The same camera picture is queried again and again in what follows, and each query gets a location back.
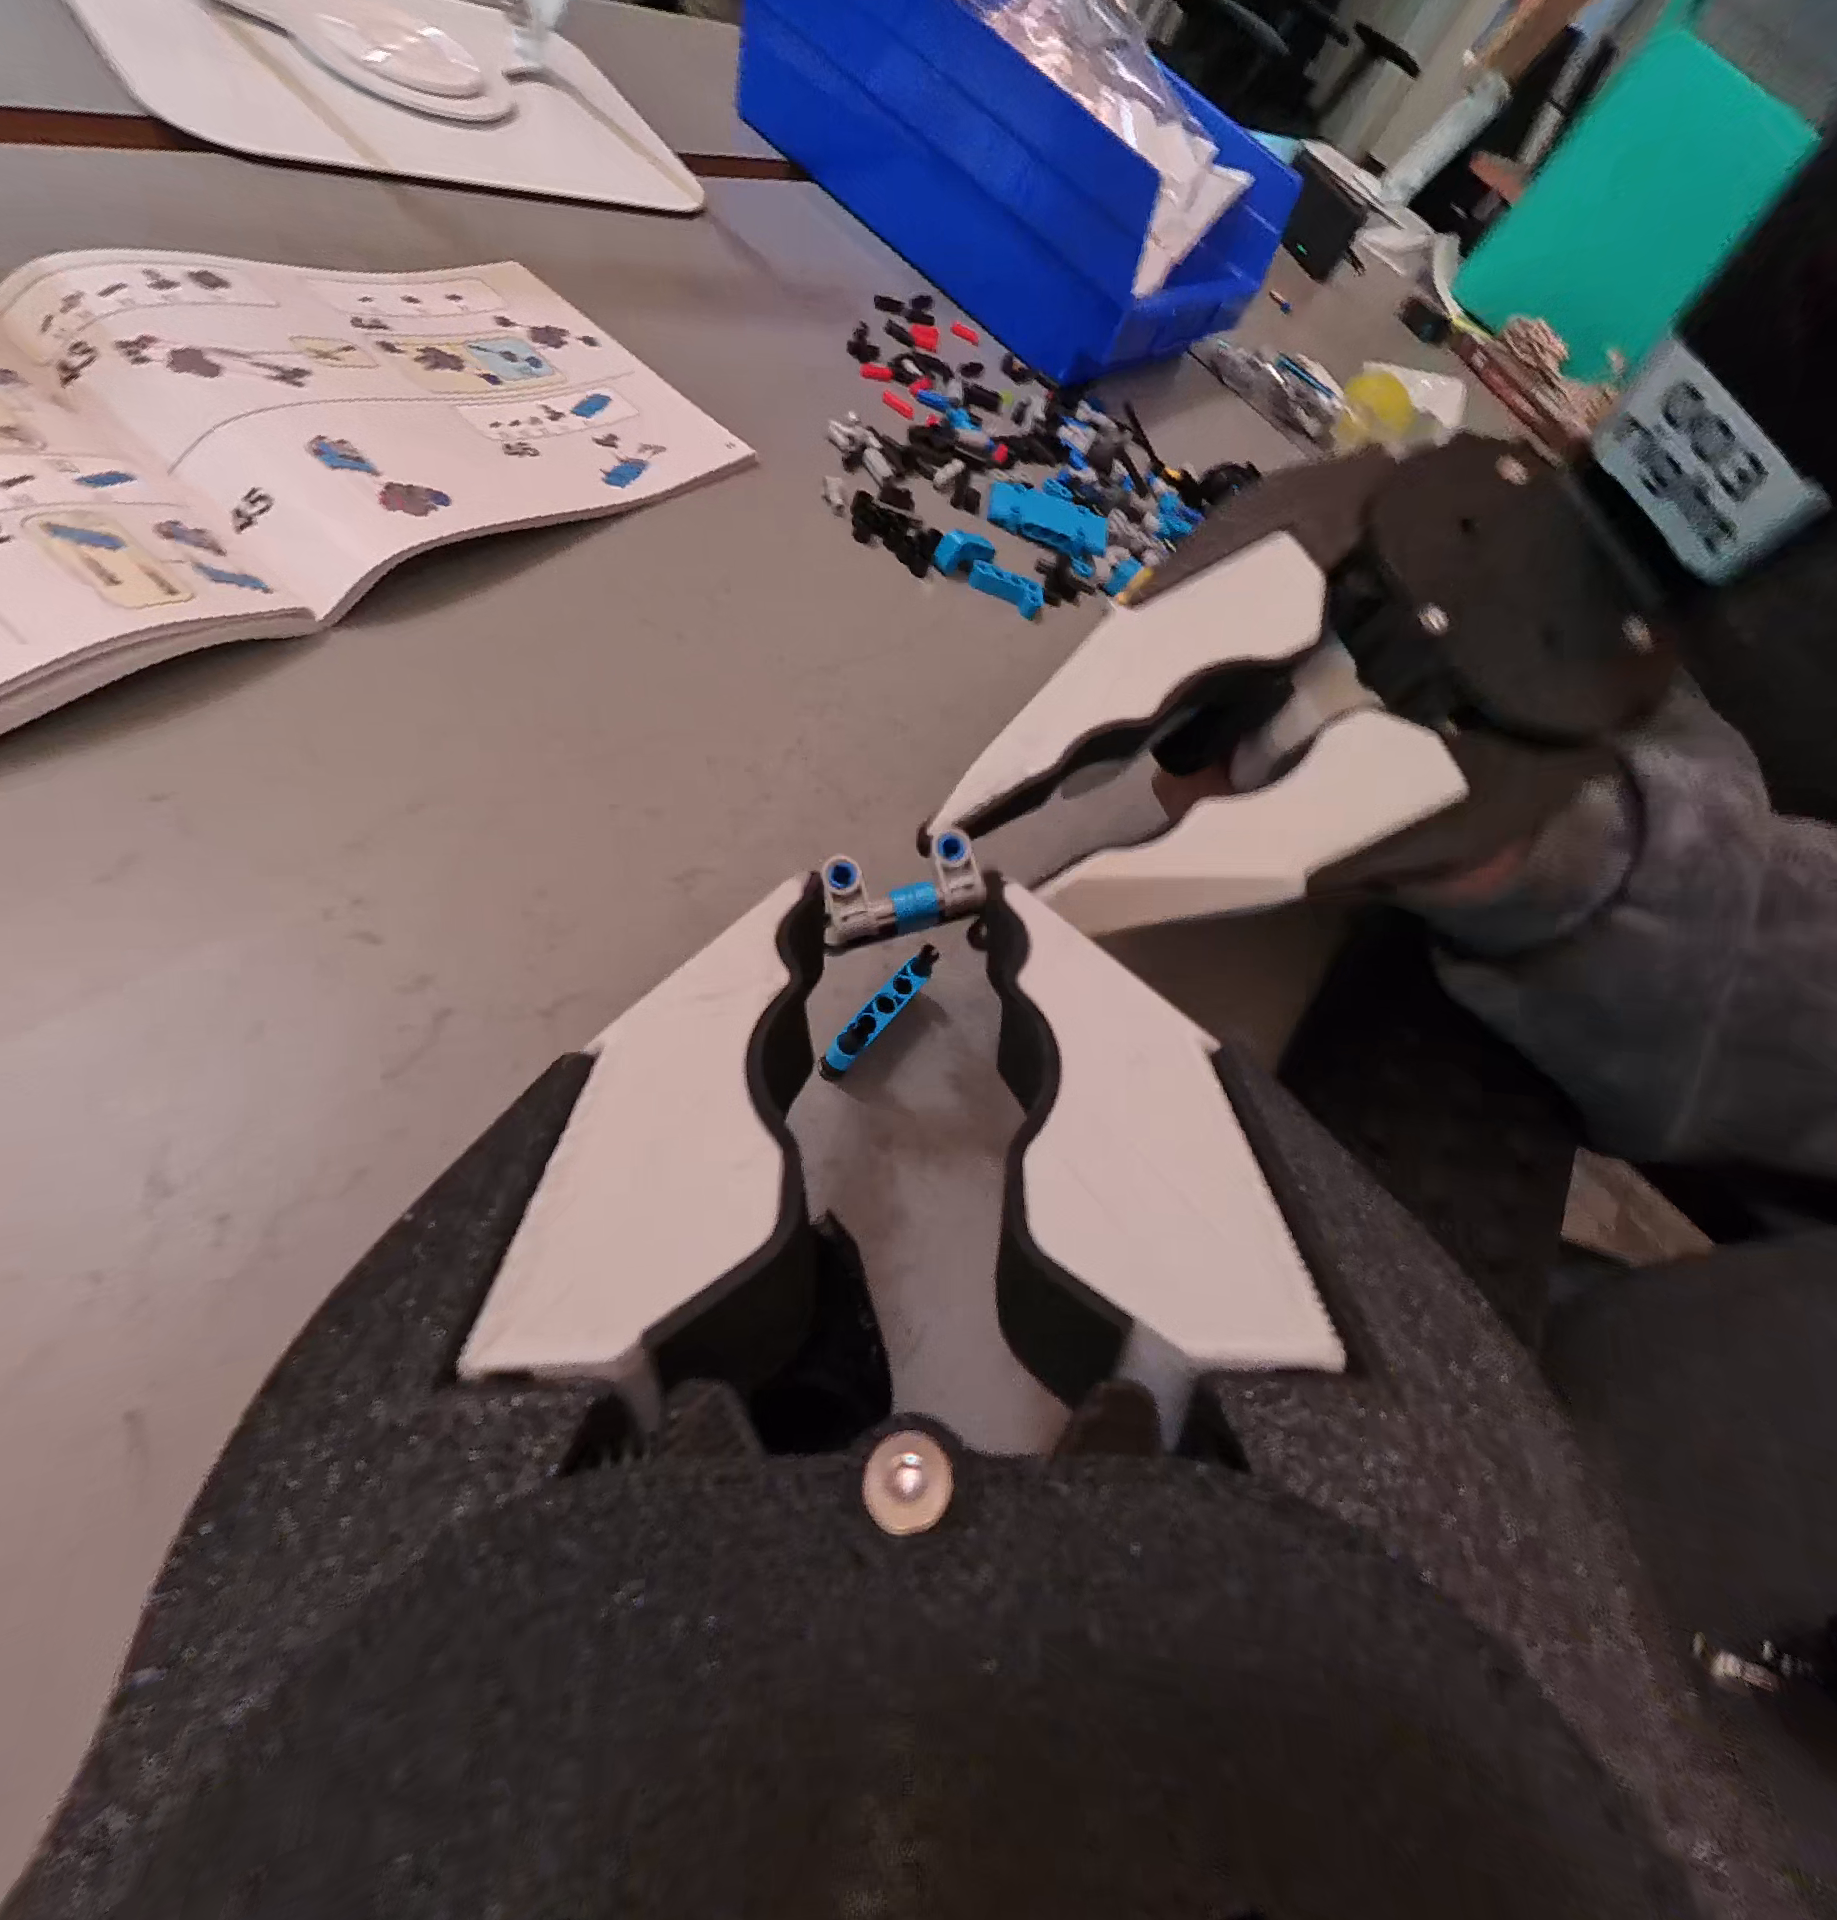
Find grey and blue connector assembly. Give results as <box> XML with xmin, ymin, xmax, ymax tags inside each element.
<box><xmin>820</xmin><ymin>831</ymin><xmax>994</xmax><ymax>950</ymax></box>

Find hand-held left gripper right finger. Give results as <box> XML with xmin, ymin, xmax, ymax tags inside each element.
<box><xmin>985</xmin><ymin>884</ymin><xmax>1349</xmax><ymax>1413</ymax></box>

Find blue plastic bin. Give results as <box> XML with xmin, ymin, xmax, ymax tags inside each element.
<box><xmin>736</xmin><ymin>0</ymin><xmax>1305</xmax><ymax>391</ymax></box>

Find open instruction booklet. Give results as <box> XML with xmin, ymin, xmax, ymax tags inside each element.
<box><xmin>0</xmin><ymin>246</ymin><xmax>759</xmax><ymax>757</ymax></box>

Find clear plastic bags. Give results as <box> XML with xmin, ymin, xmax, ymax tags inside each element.
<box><xmin>976</xmin><ymin>0</ymin><xmax>1256</xmax><ymax>294</ymax></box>

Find grey desk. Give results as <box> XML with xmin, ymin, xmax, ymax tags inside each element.
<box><xmin>0</xmin><ymin>0</ymin><xmax>1729</xmax><ymax>1920</ymax></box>

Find blue beam with black pins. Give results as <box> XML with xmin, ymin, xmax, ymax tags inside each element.
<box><xmin>817</xmin><ymin>944</ymin><xmax>941</xmax><ymax>1080</ymax></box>

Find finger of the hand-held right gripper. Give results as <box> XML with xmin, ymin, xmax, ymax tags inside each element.
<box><xmin>921</xmin><ymin>530</ymin><xmax>1335</xmax><ymax>843</ymax></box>
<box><xmin>1030</xmin><ymin>708</ymin><xmax>1473</xmax><ymax>938</ymax></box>

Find dark dimpled mat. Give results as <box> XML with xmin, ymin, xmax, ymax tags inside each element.
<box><xmin>1277</xmin><ymin>901</ymin><xmax>1837</xmax><ymax>1920</ymax></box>

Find pile of small building parts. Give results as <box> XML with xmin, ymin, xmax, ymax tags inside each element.
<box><xmin>820</xmin><ymin>286</ymin><xmax>1265</xmax><ymax>619</ymax></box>

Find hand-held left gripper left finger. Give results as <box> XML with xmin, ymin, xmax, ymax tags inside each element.
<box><xmin>452</xmin><ymin>874</ymin><xmax>829</xmax><ymax>1388</ymax></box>

